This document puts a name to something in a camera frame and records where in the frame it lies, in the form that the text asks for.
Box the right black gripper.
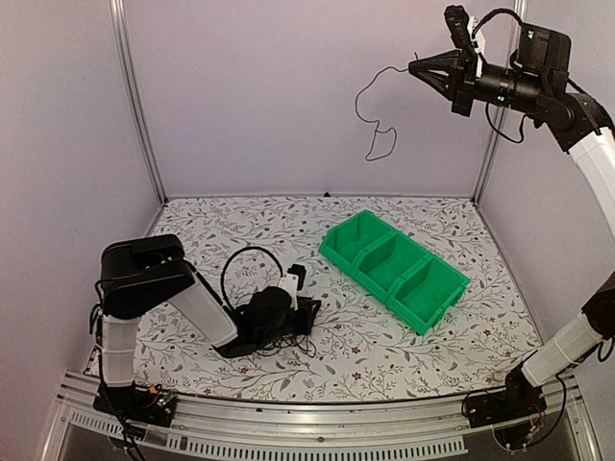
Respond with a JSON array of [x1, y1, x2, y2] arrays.
[[409, 48, 548, 115]]

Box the wire pile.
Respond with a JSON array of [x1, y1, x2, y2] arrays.
[[249, 330, 318, 359]]

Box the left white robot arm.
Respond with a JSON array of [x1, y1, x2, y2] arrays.
[[91, 234, 322, 417]]

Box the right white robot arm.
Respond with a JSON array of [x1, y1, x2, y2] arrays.
[[407, 5, 614, 419]]

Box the green bin left compartment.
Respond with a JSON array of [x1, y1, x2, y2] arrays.
[[319, 210, 394, 280]]

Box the green bin compartment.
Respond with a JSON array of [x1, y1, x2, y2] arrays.
[[319, 210, 394, 280], [385, 257, 470, 336]]

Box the green bin right compartment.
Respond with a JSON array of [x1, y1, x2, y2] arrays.
[[385, 257, 470, 336]]

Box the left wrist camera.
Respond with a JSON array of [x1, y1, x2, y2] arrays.
[[278, 264, 307, 310]]

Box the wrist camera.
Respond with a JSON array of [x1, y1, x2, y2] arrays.
[[444, 5, 486, 60], [278, 264, 307, 310]]

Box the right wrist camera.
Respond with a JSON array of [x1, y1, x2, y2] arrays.
[[444, 5, 486, 60]]

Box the left camera cable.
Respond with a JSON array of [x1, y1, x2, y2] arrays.
[[220, 245, 287, 313]]

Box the camera cable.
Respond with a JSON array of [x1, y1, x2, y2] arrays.
[[220, 245, 287, 313], [473, 7, 525, 39]]

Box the right camera cable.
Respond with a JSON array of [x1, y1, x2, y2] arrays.
[[473, 7, 525, 39]]

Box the right aluminium frame post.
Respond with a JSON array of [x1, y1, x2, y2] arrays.
[[472, 0, 528, 208]]

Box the aluminium frame post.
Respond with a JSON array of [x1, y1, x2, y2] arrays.
[[109, 0, 168, 206], [472, 0, 528, 208]]

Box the front aluminium rail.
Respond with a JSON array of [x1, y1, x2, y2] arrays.
[[40, 372, 604, 460]]

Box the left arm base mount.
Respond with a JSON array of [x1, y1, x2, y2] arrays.
[[93, 382, 178, 427]]

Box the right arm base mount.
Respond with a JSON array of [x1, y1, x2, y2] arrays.
[[461, 365, 547, 450]]

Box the left aluminium frame post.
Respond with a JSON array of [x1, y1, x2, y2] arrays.
[[109, 0, 168, 206]]

